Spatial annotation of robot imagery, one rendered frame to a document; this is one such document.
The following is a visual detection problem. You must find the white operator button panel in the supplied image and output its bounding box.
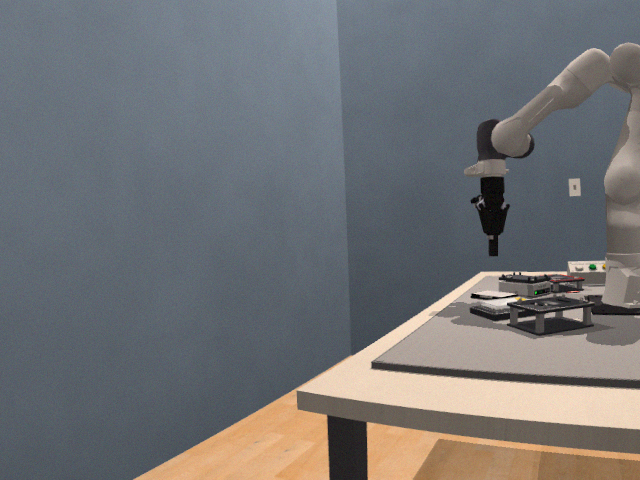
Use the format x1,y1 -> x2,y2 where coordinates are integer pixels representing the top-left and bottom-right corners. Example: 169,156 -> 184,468
567,261 -> 606,286

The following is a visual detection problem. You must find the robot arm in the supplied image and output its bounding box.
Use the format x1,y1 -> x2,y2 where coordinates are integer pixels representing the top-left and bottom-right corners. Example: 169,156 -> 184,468
464,42 -> 640,308

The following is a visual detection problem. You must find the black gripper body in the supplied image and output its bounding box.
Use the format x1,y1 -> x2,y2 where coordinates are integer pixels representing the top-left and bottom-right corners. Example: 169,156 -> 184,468
480,177 -> 504,211

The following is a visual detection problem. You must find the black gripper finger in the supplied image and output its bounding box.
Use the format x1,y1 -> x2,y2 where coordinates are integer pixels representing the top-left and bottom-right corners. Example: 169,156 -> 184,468
475,199 -> 496,256
494,200 -> 510,256

